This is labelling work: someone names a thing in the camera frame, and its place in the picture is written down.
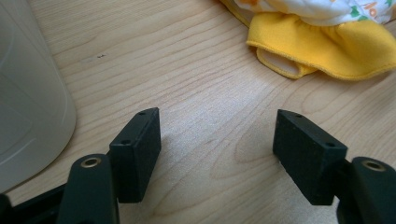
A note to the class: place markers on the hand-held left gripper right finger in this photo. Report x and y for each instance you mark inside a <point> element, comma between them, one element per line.
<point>306,158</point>

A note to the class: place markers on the yellow and white printed garment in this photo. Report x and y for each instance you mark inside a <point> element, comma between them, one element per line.
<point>327,40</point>

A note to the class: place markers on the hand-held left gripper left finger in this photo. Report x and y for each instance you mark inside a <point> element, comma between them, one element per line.
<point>134,161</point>

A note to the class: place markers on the white plastic container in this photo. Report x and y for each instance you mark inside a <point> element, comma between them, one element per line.
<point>28,102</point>

